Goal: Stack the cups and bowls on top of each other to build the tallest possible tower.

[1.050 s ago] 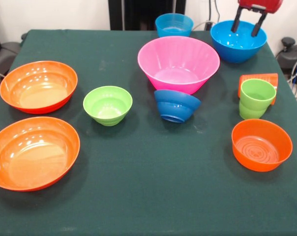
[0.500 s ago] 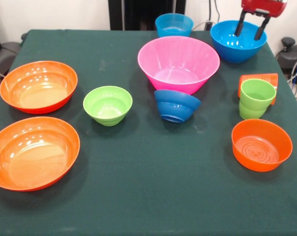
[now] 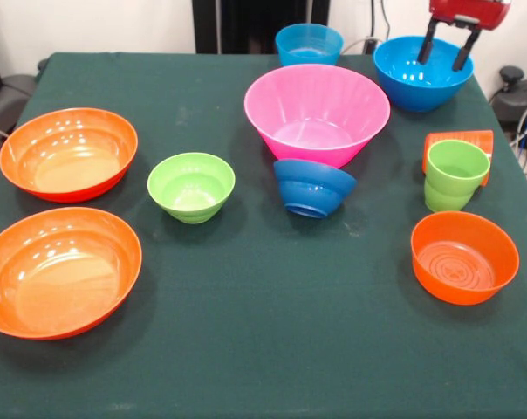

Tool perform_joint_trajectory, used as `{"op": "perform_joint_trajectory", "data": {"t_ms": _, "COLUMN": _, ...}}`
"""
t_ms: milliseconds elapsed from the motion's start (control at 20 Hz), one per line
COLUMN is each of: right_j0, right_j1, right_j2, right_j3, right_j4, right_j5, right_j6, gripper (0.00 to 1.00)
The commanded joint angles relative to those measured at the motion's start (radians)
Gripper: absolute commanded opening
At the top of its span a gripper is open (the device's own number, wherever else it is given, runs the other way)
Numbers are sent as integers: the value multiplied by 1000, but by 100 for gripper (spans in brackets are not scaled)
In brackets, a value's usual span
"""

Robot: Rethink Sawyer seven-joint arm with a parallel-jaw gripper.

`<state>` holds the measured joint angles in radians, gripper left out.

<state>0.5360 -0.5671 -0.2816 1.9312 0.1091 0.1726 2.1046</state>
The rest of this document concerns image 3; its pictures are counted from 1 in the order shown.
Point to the green bowl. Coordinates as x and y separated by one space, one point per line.
189 205

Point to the orange cup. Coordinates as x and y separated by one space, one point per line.
477 137

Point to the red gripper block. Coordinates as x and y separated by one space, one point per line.
468 11

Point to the dark grey floor base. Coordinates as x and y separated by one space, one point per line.
521 100
10 96

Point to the dark green tablecloth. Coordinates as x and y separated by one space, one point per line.
263 283

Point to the dark blue bowl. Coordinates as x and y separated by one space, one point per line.
311 187

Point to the large light blue bowl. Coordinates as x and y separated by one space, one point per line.
420 94

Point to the small light blue bowl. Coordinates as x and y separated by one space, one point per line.
309 43

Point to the green cup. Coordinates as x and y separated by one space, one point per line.
446 192

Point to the large pink bowl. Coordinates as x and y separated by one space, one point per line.
307 148

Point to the small orange bowl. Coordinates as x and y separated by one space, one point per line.
464 297

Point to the large orange bowl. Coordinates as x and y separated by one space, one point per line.
49 283
67 174

